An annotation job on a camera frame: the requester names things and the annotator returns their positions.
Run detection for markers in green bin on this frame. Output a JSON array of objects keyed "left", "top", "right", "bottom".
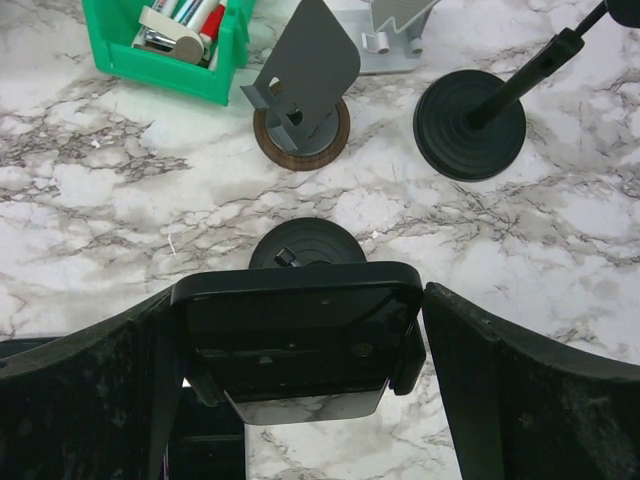
[{"left": 132, "top": 1, "right": 226, "bottom": 70}]

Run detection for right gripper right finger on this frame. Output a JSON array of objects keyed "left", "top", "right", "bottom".
[{"left": 423, "top": 283, "right": 639, "bottom": 479}]

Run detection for white folding phone stand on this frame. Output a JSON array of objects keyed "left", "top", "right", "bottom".
[{"left": 333, "top": 0, "right": 439, "bottom": 76}]

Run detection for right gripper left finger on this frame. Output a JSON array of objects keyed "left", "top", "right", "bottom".
[{"left": 1, "top": 290, "right": 188, "bottom": 479}]

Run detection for green plastic bin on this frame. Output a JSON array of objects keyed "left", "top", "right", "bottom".
[{"left": 82, "top": 1, "right": 256, "bottom": 106}]

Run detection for brown base phone stand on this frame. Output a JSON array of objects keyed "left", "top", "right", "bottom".
[{"left": 241, "top": 0, "right": 361, "bottom": 172}]

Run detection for black phone stand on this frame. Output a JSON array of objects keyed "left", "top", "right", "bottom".
[
  {"left": 171, "top": 217, "right": 426, "bottom": 403},
  {"left": 413, "top": 1, "right": 639, "bottom": 182}
]

